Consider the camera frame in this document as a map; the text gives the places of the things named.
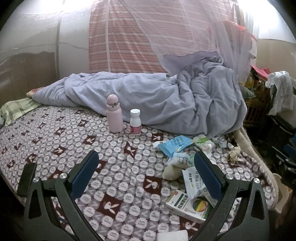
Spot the white orange snack bag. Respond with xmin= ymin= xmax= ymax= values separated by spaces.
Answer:
xmin=182 ymin=166 xmax=205 ymax=200

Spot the white tissue pad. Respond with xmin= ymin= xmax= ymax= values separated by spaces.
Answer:
xmin=157 ymin=230 xmax=189 ymax=241

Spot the blue snack packet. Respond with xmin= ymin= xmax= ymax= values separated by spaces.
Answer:
xmin=157 ymin=135 xmax=194 ymax=158

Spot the green white medicine box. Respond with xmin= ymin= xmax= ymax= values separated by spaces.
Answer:
xmin=165 ymin=190 xmax=213 ymax=223

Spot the crumpled brown paper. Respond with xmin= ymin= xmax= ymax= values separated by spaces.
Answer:
xmin=227 ymin=146 xmax=243 ymax=164

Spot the cream woven bed mat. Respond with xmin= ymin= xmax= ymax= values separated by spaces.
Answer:
xmin=232 ymin=128 xmax=279 ymax=210

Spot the green white wrapper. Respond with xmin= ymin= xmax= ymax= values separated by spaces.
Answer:
xmin=193 ymin=134 xmax=215 ymax=153

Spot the wooden crib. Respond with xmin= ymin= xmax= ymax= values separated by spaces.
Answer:
xmin=243 ymin=67 xmax=271 ymax=128

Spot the patterned fleece bed blanket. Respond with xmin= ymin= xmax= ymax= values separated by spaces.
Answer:
xmin=1 ymin=106 xmax=273 ymax=240

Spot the green plaid pillow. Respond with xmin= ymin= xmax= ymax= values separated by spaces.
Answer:
xmin=1 ymin=97 xmax=41 ymax=126

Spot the pink thermos bottle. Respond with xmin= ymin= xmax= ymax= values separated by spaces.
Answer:
xmin=106 ymin=94 xmax=123 ymax=133

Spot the dark green pillow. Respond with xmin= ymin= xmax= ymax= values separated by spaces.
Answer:
xmin=239 ymin=84 xmax=255 ymax=101

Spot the grey-blue duvet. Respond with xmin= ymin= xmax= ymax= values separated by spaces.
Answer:
xmin=33 ymin=51 xmax=247 ymax=138

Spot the white medicine bottle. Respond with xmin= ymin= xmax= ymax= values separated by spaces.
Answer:
xmin=129 ymin=108 xmax=142 ymax=135

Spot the pink mosquito net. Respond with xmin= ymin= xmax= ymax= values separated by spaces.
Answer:
xmin=89 ymin=1 xmax=257 ymax=83

